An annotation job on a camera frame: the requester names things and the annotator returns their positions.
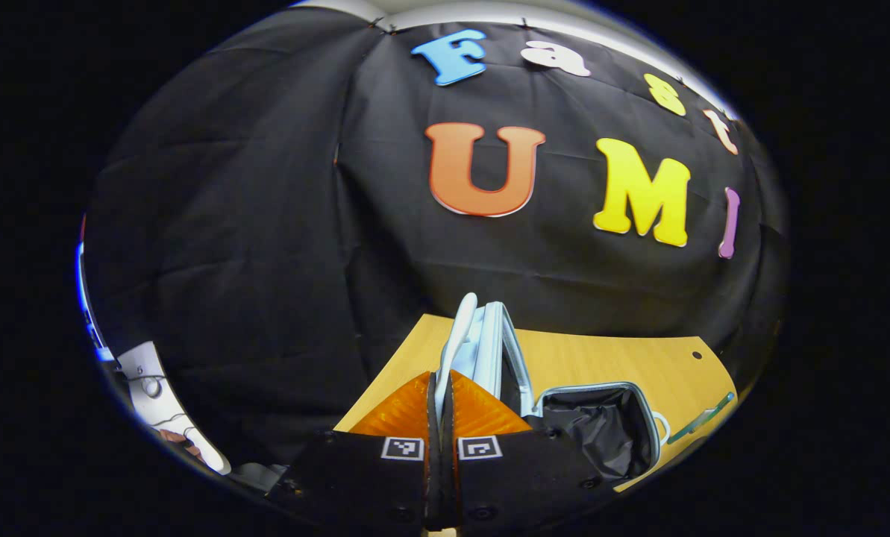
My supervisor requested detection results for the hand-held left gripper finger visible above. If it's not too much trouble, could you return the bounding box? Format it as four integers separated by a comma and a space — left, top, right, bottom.
442, 369, 624, 532
277, 371, 443, 532

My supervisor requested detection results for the teal bottle with blue cap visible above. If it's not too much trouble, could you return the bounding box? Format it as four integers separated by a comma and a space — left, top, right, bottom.
667, 392, 736, 445

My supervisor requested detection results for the black backdrop cloth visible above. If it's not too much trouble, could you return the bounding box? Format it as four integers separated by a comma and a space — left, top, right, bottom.
83, 4, 789, 478

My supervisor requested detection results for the white patterned object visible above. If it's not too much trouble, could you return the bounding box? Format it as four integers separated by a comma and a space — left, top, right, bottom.
116, 341, 231, 476

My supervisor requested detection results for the light blue suitcase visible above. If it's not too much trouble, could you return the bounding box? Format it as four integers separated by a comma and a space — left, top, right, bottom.
433, 292, 671, 486

